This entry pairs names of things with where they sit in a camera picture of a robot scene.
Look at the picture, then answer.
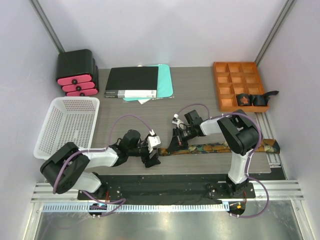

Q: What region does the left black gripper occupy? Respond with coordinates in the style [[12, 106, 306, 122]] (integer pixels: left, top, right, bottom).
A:
[[127, 140, 161, 167]]

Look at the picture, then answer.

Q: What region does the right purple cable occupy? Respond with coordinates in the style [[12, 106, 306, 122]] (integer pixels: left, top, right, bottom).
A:
[[174, 103, 270, 219]]

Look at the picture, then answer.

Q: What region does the white perforated plastic basket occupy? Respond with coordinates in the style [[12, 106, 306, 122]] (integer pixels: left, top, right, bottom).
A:
[[33, 96, 100, 160]]

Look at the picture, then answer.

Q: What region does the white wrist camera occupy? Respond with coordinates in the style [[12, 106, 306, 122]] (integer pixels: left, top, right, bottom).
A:
[[147, 135, 162, 153], [171, 113, 184, 127]]

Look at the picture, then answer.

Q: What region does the black notebook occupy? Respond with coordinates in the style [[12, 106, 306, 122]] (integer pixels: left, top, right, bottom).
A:
[[104, 66, 159, 98]]

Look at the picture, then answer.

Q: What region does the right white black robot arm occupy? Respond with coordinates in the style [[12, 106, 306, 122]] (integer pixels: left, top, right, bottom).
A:
[[166, 109, 262, 198]]

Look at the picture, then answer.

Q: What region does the rolled tie orange leaf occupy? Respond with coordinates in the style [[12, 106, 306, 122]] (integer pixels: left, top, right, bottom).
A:
[[236, 93, 252, 107]]

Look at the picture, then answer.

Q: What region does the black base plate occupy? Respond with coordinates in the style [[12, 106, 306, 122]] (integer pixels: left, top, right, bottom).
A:
[[76, 174, 256, 201]]

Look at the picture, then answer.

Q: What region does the aluminium rail frame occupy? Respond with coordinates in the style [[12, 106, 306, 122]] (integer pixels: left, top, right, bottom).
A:
[[31, 181, 306, 202]]

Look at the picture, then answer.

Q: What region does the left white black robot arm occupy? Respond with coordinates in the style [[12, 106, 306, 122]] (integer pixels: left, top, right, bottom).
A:
[[40, 129, 161, 200]]

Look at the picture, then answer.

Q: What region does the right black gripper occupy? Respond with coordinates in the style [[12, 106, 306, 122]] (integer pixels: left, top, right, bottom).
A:
[[168, 125, 195, 153]]

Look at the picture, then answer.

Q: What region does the floral patterned necktie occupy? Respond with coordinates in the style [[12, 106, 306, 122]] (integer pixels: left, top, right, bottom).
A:
[[158, 139, 281, 157]]

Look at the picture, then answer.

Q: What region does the orange compartment tray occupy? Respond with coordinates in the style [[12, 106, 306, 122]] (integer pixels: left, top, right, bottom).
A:
[[212, 61, 269, 113]]

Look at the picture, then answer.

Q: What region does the white slotted cable duct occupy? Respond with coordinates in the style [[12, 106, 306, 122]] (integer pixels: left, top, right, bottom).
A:
[[42, 202, 230, 213]]

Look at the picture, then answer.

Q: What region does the rolled dark blue tie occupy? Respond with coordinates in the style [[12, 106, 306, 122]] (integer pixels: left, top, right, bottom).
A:
[[250, 90, 279, 107]]

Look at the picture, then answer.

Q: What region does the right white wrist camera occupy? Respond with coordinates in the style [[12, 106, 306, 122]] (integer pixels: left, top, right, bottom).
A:
[[171, 113, 184, 127]]

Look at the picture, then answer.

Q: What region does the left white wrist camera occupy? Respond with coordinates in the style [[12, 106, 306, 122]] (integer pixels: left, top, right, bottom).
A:
[[147, 135, 162, 153]]

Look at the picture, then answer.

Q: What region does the black pink drawer organizer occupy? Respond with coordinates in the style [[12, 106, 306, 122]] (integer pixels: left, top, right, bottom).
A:
[[55, 49, 99, 97]]

